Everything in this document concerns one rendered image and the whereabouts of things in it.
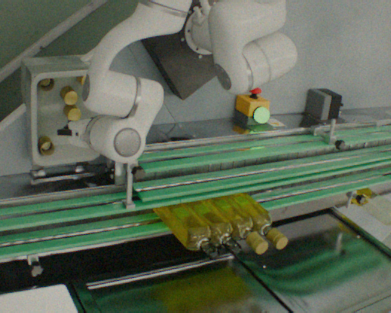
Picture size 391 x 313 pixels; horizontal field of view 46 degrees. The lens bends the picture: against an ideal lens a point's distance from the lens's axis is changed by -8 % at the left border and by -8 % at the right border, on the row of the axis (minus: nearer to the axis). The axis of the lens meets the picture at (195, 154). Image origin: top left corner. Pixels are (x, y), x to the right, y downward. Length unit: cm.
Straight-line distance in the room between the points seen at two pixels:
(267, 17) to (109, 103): 33
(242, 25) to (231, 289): 63
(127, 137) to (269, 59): 32
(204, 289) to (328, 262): 41
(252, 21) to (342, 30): 76
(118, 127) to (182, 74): 45
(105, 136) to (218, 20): 29
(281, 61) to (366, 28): 77
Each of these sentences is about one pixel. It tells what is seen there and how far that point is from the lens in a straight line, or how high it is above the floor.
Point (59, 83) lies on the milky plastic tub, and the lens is 119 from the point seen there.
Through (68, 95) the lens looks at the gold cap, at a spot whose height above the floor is 81.
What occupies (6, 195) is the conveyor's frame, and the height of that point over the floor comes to 86.
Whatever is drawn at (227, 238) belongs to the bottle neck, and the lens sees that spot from 113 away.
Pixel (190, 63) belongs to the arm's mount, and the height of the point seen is 81.
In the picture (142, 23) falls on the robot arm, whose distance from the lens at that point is 80.
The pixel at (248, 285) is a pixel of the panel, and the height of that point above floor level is 114.
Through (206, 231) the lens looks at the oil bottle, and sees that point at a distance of 113.
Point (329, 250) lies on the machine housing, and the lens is 149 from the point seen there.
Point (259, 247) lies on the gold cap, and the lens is 113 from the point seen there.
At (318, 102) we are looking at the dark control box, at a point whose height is 81.
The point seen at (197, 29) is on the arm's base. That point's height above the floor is 85.
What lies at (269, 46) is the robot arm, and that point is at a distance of 99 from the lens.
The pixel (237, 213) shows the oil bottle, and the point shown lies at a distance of 120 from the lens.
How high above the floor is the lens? 188
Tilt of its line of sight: 52 degrees down
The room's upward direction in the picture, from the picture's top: 130 degrees clockwise
